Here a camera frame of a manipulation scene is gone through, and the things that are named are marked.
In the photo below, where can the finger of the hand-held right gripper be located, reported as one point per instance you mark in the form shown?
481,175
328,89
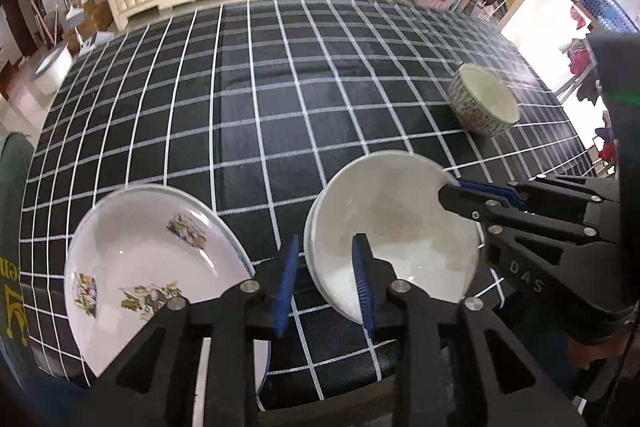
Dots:
457,199
487,191

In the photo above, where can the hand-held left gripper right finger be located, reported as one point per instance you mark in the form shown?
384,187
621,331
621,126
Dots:
364,287

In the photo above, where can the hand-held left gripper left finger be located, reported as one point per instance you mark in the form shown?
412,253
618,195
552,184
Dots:
287,287

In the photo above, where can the large white bowl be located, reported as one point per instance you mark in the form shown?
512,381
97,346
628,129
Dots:
400,227

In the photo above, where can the person's right hand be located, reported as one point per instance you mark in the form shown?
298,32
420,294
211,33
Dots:
590,354

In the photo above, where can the grey patterned bowl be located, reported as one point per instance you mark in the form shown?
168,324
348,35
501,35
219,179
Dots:
492,99

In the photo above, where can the white bird-pattern plate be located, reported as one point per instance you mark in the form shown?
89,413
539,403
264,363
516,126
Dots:
140,247

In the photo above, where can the black checked tablecloth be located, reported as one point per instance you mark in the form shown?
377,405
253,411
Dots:
250,107

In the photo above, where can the blue perforated basket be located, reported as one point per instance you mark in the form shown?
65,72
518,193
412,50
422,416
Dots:
607,4

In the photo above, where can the dark green crown-print chair cover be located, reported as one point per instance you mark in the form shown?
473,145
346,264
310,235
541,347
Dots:
10,307

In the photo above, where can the white plastic tub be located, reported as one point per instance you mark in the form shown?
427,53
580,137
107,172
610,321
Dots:
50,69

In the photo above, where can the cardboard box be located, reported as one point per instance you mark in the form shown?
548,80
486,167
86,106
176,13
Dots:
100,14

